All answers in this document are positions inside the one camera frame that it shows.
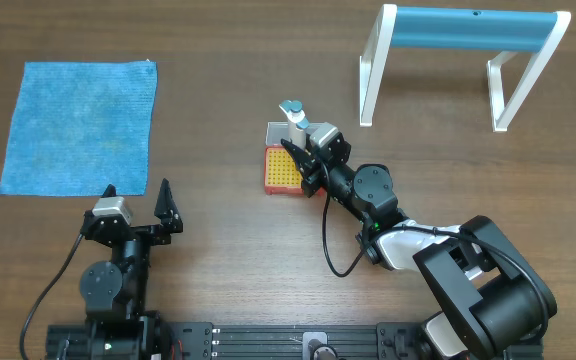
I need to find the white and blue stand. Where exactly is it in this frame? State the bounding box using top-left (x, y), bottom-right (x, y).
top-left (358, 3), bottom-right (573, 134)

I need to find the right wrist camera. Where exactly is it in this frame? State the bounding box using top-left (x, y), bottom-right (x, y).
top-left (309, 122), bottom-right (342, 150)

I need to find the red and yellow tip box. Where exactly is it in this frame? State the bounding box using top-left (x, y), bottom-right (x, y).
top-left (263, 121), bottom-right (329, 197)

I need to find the mounting rail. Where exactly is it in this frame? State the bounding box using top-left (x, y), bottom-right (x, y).
top-left (45, 322), bottom-right (544, 360)

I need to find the white pipette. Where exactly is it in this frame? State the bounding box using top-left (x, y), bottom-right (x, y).
top-left (278, 99), bottom-right (312, 150)

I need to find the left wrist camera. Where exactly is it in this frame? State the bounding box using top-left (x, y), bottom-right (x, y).
top-left (91, 195), bottom-right (134, 225)

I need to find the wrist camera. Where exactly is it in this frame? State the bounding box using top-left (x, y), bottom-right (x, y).
top-left (309, 122), bottom-right (342, 150)
top-left (91, 195), bottom-right (134, 225)

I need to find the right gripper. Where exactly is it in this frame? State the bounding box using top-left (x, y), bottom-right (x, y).
top-left (280, 130), bottom-right (352, 199)

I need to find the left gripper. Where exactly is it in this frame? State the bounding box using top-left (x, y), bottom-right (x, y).
top-left (80, 177), bottom-right (184, 249)

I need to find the blue cloth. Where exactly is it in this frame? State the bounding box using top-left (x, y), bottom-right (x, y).
top-left (0, 60), bottom-right (159, 197)

